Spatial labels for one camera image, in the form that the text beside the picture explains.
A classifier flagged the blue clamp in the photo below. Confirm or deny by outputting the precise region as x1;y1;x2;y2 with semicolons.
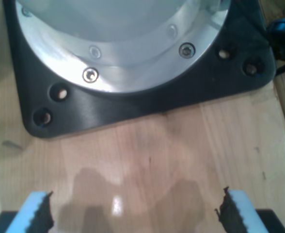
266;18;285;73

